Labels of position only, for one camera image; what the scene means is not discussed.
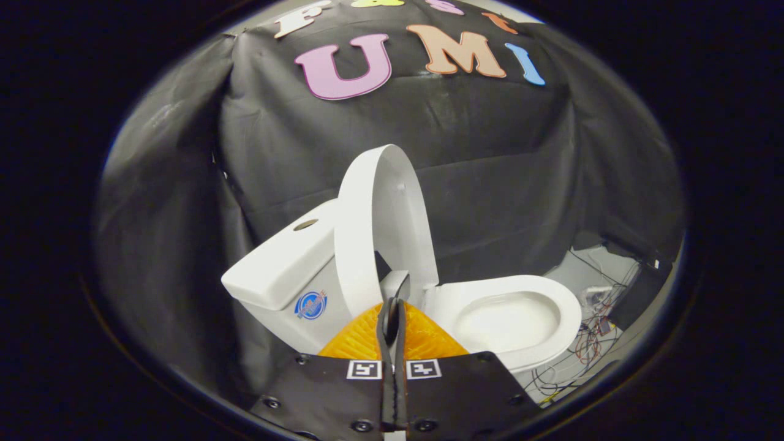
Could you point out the white ceramic toilet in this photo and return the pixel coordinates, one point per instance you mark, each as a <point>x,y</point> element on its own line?
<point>288,306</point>

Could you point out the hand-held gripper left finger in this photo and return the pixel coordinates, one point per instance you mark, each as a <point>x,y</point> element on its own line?
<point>324,398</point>

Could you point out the black backdrop cloth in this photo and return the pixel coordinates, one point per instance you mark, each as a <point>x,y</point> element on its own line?
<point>490,171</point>

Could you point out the white toilet seat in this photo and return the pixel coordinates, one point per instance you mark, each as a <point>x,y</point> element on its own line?
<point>551,294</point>

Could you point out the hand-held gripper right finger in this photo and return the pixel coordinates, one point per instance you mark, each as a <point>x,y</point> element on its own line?
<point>465,398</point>

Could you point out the white toilet tank lid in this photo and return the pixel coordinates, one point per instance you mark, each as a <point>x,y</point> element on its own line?
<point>282,263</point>

